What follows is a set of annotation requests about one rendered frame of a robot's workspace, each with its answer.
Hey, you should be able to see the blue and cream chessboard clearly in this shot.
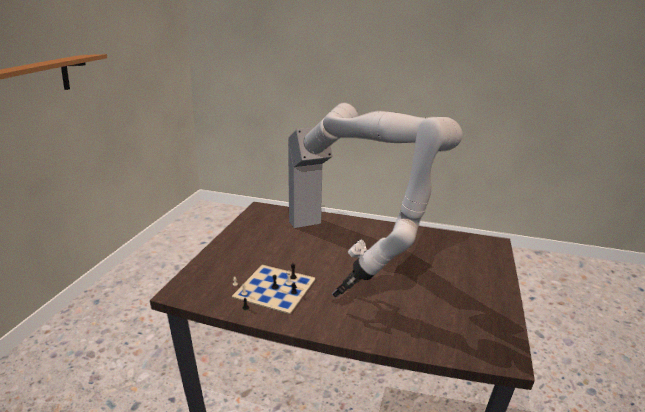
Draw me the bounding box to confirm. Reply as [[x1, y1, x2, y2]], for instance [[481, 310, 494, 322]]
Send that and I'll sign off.
[[232, 265, 316, 314]]

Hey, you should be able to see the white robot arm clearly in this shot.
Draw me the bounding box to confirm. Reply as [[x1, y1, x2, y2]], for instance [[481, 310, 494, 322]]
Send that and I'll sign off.
[[304, 103, 462, 275]]

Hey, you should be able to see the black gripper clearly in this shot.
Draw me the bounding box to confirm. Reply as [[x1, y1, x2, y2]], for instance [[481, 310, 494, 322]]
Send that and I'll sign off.
[[332, 258, 374, 298]]

